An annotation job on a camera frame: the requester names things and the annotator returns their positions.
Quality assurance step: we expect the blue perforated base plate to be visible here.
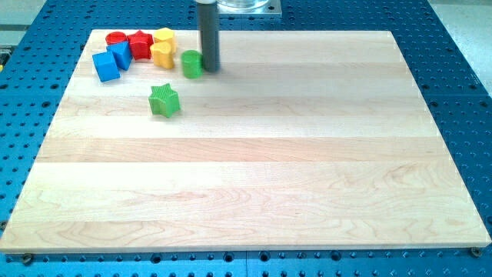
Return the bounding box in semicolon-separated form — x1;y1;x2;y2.
1;1;491;276

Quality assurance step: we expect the green star block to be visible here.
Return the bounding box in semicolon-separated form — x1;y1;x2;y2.
148;83;181;118

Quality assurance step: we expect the green cylinder block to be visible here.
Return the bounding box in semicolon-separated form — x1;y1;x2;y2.
181;50;203;79

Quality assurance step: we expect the yellow heart block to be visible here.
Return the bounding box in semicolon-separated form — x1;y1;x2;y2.
150;42;175;69

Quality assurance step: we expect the blue cube block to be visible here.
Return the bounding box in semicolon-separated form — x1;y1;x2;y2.
92;52;120;82

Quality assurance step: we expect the silver robot mount plate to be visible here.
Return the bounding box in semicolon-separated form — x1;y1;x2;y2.
217;0;282;16

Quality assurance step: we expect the red star block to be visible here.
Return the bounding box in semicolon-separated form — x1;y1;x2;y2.
127;30;154;60

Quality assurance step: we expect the light wooden board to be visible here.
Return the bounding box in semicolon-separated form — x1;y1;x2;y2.
1;29;491;253

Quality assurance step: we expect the blue prism block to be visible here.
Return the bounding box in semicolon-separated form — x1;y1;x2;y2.
106;42;133;71

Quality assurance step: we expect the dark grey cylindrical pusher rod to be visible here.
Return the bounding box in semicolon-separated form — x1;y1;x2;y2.
197;0;220;72

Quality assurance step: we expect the red cylinder block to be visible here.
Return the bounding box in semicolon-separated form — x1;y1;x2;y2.
105;32;127;45

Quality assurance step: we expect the yellow hexagon block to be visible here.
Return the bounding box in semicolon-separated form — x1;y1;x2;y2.
153;28;178;54

